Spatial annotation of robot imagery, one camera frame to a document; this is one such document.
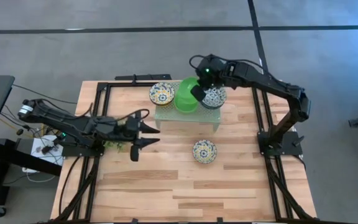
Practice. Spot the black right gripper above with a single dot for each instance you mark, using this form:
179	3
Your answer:
211	70

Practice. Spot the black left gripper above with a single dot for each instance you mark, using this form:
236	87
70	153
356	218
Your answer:
126	130

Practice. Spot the teal patterned ceramic bowl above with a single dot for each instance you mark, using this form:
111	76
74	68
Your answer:
216	98

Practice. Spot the yellow patterned ceramic bowl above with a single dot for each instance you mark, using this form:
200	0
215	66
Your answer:
204	152
162	93

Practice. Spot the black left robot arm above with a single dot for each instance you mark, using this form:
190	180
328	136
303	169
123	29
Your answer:
57	119

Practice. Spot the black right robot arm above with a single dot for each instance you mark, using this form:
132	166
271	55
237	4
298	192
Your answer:
259	81

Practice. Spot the green perforated metal shelf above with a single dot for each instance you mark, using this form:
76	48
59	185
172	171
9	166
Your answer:
197	116

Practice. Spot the black flat bar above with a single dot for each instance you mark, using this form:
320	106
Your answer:
148	76

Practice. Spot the black desk stand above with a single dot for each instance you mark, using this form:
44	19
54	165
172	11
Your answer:
11	155

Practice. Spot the black caster wheel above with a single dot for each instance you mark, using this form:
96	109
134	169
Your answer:
0	212

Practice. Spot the black aluminium frame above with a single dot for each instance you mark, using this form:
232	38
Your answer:
129	84

